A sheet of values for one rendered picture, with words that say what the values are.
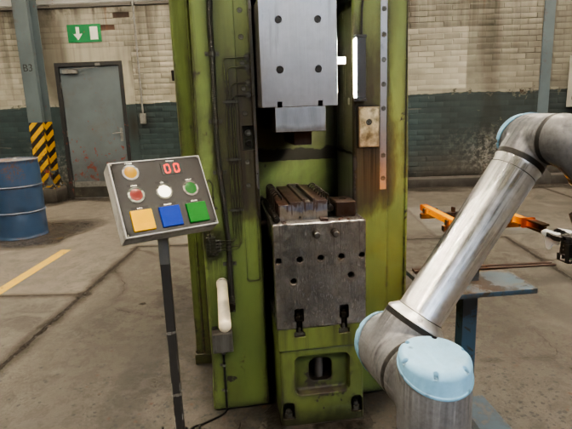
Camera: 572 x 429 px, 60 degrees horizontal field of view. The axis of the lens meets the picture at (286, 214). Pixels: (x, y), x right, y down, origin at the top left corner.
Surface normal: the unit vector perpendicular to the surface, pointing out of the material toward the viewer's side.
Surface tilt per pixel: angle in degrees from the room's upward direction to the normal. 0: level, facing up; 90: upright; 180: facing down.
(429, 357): 5
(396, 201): 90
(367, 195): 90
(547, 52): 90
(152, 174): 60
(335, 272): 90
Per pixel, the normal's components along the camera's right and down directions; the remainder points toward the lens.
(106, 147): -0.03, 0.22
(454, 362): -0.01, -0.96
